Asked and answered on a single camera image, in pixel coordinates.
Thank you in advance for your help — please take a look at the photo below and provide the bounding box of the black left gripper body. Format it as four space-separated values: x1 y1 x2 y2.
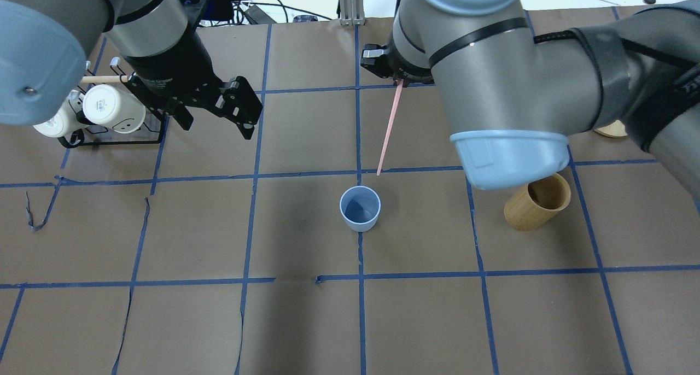
125 33 223 116

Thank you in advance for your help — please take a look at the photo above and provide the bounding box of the white mug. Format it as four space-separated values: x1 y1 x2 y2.
33 90 89 138
82 84 147 134

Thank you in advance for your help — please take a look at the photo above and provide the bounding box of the aluminium frame post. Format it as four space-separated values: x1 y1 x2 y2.
339 0 366 26

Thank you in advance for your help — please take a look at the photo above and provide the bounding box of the wooden rack dowel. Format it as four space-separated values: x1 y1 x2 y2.
79 74 130 84

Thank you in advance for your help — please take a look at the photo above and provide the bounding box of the white mug far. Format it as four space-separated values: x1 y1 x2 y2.
33 90 89 138

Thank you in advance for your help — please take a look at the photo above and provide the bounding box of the bamboo wooden cup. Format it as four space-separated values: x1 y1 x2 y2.
504 173 571 231

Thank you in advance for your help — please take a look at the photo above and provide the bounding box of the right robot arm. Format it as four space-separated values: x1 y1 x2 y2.
361 0 699 198

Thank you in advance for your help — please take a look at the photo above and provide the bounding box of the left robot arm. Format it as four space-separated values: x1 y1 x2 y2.
1 0 263 148

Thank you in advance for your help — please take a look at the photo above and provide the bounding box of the white mug near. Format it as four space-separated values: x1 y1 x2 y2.
82 84 147 134

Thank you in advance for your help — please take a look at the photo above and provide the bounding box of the pink chopstick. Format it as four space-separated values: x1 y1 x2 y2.
376 79 404 176

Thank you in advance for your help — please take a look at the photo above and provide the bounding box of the black wire mug rack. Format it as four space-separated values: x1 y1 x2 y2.
54 57 166 149

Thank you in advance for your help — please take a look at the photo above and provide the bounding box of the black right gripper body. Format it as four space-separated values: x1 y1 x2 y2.
360 40 435 87

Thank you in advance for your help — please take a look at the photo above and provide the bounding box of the light blue plastic cup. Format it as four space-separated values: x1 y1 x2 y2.
339 186 382 233

